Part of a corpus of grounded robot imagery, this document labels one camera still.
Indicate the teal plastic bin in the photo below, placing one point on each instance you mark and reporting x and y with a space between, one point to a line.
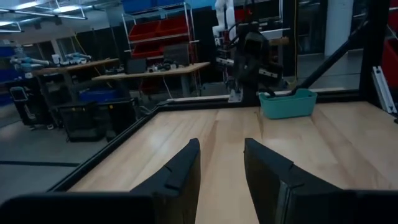
287 105

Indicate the blue storage bin row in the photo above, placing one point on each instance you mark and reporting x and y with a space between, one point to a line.
149 4

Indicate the white column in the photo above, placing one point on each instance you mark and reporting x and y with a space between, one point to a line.
339 25

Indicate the light blue white robot arm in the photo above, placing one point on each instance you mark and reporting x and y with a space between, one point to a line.
28 60
76 57

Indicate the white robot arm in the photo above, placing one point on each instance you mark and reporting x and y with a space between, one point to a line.
224 15

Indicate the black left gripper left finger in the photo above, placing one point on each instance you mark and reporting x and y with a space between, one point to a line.
140 208

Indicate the silver aluminium rail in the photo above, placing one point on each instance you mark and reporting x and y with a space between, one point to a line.
384 90

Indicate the wooden workbench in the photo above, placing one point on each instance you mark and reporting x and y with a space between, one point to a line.
149 74
71 67

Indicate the white metal shelf rack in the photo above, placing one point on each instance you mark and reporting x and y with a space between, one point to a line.
186 21

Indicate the grey floor box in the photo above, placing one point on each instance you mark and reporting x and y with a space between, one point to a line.
214 89

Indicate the red storage bin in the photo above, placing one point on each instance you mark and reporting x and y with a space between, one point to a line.
390 59
173 26
144 31
146 50
394 18

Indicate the blue storage tote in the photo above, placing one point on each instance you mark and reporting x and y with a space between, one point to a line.
99 96

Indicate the small black box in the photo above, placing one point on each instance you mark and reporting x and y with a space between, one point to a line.
136 66

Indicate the dark grey box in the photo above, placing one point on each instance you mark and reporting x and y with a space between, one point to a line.
176 54

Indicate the black equipment cart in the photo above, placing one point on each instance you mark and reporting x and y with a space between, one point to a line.
28 105

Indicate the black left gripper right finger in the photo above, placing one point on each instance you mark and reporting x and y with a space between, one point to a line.
311 208

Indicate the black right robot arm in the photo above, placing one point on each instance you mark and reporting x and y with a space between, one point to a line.
252 62

